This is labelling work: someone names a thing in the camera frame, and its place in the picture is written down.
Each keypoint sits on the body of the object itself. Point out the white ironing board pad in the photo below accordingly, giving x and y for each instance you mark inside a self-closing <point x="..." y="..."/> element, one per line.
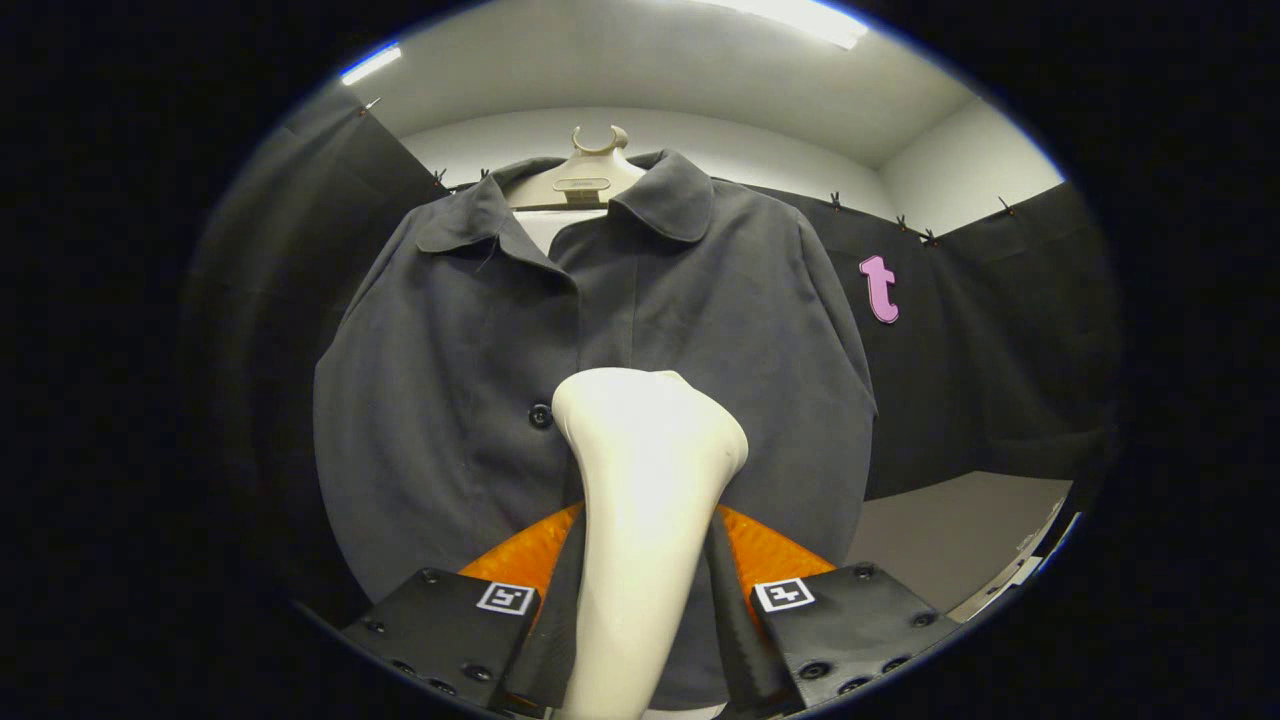
<point x="545" y="228"/>

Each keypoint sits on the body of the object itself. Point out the beige garment hanger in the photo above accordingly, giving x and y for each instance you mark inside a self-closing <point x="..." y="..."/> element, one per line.
<point x="580" y="175"/>

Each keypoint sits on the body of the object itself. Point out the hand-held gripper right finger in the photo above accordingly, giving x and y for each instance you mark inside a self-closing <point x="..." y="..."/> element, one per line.
<point x="735" y="630"/>

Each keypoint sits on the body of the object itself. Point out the grey drawer cabinet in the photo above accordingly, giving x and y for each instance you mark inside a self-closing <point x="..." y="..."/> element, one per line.
<point x="950" y="530"/>

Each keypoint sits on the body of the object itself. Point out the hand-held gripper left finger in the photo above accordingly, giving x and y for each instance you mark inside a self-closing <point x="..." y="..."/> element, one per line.
<point x="560" y="640"/>

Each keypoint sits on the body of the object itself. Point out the small ceiling light panel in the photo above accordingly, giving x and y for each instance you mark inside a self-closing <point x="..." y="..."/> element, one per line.
<point x="370" y="65"/>

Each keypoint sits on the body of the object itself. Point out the dark grey button shirt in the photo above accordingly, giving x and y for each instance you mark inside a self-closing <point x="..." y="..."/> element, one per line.
<point x="450" y="400"/>

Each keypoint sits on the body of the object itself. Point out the row of backdrop clips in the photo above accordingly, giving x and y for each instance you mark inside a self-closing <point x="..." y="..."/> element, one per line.
<point x="835" y="200"/>

